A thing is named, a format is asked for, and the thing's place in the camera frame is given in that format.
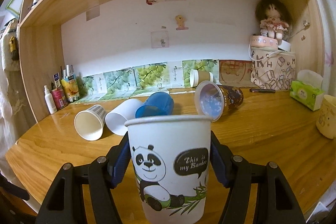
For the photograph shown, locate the panda paper cup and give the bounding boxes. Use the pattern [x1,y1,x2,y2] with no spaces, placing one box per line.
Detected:
[125,115,211,223]

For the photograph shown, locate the patterned paper cup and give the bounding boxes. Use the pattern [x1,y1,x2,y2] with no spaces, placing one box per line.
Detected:
[74,105,106,141]

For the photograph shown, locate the plain white paper cup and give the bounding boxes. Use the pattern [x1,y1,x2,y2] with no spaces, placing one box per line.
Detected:
[105,98,143,136]

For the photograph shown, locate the brown printed lidded cup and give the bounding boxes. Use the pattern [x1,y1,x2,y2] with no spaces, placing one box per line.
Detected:
[194,81,244,122]

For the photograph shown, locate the blue plastic cup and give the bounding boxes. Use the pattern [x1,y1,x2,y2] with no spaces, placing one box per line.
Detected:
[135,92,174,118]

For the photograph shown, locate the brown sleeve coffee cup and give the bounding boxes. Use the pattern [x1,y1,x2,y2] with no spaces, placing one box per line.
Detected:
[189,69,214,88]

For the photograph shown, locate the cream ceramic mug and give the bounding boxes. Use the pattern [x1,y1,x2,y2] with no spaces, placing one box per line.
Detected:
[316,95,336,139]

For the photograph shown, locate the white lace cloth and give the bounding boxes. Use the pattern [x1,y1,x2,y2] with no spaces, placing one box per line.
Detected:
[1,19,35,186]

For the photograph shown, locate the white spray bottle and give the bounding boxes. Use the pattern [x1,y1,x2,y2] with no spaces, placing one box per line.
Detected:
[44,85,57,114]

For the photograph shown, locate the red tube container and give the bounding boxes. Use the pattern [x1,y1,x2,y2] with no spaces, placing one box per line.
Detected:
[51,87,68,110]

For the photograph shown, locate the black pen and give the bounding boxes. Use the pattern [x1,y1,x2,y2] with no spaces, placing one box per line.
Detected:
[249,88,276,93]

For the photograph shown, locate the green tissue box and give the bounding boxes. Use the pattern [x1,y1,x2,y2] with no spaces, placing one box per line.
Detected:
[289,69,325,111]

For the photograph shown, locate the beige printed storage bag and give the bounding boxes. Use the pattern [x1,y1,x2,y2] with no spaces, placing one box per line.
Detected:
[251,47,296,90]

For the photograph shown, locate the brown cartoon cardboard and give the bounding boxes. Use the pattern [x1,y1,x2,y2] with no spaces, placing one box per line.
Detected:
[219,60,256,88]

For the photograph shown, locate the green leaf calendar cards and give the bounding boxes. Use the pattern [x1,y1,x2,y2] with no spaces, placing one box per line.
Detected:
[77,59,219,103]

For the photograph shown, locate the white tape roll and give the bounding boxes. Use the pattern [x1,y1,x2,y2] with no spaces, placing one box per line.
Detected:
[278,40,291,52]

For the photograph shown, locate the pink oval box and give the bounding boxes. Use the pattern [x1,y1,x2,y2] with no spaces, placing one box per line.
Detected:
[250,35,278,51]

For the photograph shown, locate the brown haired rag doll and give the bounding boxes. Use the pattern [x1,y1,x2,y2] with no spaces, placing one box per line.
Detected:
[255,0,291,42]

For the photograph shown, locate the white charging cable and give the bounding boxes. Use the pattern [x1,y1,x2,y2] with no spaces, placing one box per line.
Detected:
[248,19,311,62]

